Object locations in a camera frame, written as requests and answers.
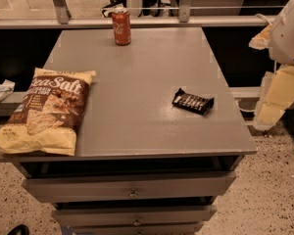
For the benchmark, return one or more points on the top grey drawer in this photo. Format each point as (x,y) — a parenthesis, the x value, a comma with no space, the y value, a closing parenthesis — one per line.
(129,187)

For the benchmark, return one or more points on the grey drawer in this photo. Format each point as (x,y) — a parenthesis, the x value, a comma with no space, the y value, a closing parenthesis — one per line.
(159,229)
(128,216)
(129,187)

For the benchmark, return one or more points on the red coke can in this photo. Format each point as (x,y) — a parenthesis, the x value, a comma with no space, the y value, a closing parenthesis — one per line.
(121,26)

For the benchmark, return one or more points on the sea salt chips bag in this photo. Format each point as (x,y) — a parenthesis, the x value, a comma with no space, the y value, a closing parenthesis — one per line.
(50,114)

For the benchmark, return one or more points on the bottom grey drawer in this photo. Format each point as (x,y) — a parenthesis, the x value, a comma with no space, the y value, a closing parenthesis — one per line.
(159,229)

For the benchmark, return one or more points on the metal railing frame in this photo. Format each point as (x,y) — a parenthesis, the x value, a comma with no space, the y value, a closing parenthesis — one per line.
(31,14)

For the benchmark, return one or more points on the grey drawer cabinet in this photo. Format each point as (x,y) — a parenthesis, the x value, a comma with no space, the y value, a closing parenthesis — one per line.
(131,126)

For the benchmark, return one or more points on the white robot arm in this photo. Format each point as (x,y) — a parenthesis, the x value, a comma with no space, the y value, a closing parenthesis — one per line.
(281,45)

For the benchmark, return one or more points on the black shoe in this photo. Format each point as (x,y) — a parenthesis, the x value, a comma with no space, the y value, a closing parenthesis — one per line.
(19,230)

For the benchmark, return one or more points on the middle grey drawer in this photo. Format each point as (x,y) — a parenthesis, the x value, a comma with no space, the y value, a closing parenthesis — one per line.
(128,216)

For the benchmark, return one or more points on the white packet on shelf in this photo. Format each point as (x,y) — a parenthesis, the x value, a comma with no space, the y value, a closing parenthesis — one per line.
(6,89)

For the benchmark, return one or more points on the black rxbar chocolate wrapper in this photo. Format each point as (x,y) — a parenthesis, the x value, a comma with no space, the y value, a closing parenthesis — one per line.
(192,103)

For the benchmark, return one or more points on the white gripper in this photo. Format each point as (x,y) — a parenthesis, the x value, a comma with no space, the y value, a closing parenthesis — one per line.
(288,38)

